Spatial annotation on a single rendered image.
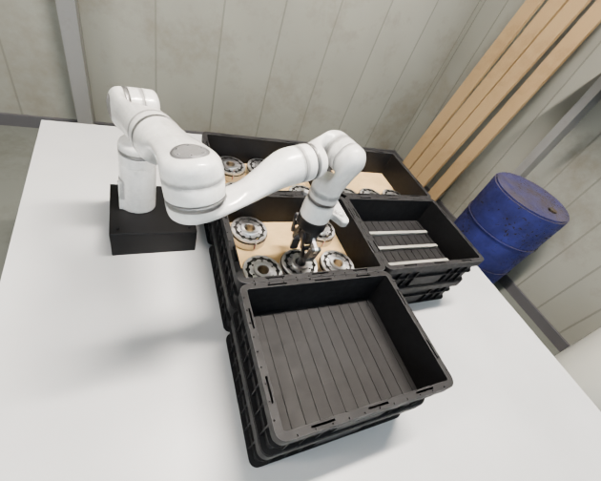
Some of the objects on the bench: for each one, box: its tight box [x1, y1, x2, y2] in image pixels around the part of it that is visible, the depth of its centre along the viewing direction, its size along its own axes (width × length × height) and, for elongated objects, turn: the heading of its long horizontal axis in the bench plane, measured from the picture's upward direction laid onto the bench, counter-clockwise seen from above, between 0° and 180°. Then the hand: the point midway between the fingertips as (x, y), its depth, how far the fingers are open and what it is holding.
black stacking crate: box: [400, 281, 462, 303], centre depth 113 cm, size 40×30×12 cm
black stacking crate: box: [209, 225, 238, 332], centre depth 96 cm, size 40×30×12 cm
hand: (298, 252), depth 87 cm, fingers open, 5 cm apart
